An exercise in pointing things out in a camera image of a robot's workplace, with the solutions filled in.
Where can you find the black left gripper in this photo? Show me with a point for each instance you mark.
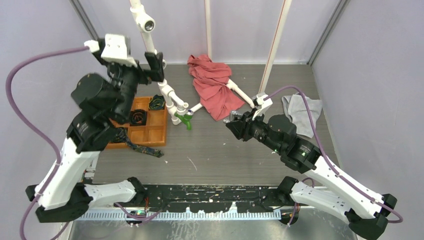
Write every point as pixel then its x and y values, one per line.
pixel 154 61

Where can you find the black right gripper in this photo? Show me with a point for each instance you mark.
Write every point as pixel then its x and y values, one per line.
pixel 241 128

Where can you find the chrome water faucet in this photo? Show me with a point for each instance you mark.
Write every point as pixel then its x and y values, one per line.
pixel 234 115

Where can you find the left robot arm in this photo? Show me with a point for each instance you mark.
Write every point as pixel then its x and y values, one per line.
pixel 104 103

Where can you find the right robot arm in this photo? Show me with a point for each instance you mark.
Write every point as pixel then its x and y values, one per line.
pixel 362 209

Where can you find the rolled green tie in tray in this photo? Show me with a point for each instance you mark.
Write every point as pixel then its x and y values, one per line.
pixel 157 103

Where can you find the grey cloth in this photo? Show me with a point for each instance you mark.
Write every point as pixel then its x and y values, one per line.
pixel 295 110

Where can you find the green plastic faucet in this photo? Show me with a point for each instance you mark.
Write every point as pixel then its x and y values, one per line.
pixel 186 118

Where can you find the red cloth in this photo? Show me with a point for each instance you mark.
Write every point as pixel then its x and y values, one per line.
pixel 210 82

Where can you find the rolled dark red tie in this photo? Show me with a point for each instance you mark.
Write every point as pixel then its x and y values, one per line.
pixel 138 117

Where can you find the orange compartment tray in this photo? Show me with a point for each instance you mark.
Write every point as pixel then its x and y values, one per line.
pixel 153 134

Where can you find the unrolled dark patterned necktie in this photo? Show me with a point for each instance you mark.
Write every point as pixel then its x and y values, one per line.
pixel 122 137

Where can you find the white PVC pipe frame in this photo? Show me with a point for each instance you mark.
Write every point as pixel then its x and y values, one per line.
pixel 146 24

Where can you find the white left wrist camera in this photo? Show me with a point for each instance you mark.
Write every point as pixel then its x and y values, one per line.
pixel 112 48

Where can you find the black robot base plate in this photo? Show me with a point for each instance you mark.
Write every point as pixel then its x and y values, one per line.
pixel 209 198

